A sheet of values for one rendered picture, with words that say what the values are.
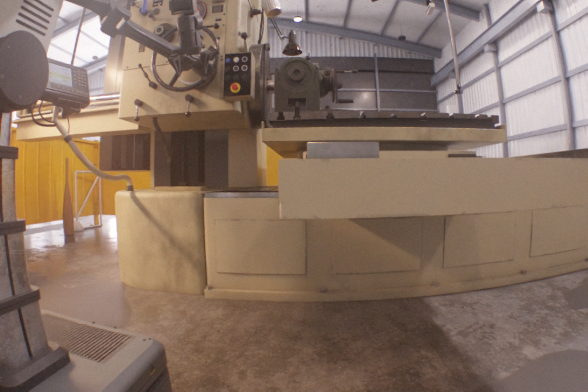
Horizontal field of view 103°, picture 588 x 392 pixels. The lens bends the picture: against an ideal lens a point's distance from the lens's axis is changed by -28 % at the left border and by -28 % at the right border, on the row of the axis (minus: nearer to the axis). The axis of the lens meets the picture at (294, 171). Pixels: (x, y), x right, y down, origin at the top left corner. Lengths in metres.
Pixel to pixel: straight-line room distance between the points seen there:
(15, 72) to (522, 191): 1.01
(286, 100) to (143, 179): 3.37
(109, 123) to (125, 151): 0.42
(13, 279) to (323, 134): 1.35
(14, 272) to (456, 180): 0.88
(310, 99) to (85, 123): 1.70
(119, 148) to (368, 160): 2.46
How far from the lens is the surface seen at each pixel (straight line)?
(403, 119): 1.67
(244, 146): 2.42
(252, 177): 2.39
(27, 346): 0.80
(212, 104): 1.83
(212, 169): 2.46
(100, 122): 2.51
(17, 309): 0.75
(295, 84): 1.69
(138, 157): 2.73
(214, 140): 2.47
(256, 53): 2.00
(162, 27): 2.03
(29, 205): 4.20
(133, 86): 2.07
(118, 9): 1.22
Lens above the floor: 0.67
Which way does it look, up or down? 1 degrees up
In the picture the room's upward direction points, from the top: 1 degrees counter-clockwise
